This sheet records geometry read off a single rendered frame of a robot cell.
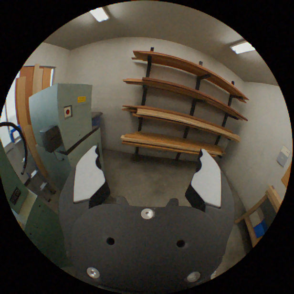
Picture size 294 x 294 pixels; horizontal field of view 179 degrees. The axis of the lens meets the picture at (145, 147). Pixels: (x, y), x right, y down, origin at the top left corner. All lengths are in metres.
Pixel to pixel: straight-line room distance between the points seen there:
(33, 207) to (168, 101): 2.24
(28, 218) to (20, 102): 1.72
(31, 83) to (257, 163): 4.59
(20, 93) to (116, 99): 1.96
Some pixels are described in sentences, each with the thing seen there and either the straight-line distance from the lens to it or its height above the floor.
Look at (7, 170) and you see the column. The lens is 0.78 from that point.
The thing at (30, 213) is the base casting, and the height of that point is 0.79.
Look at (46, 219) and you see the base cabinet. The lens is 0.92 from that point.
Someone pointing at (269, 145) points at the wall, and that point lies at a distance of 2.52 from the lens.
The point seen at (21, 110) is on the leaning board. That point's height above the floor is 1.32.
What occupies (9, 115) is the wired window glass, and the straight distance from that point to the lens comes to 2.27.
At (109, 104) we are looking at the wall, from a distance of 2.04.
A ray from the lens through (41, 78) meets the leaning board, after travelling 2.41.
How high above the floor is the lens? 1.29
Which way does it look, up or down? 30 degrees down
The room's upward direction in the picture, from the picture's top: 9 degrees clockwise
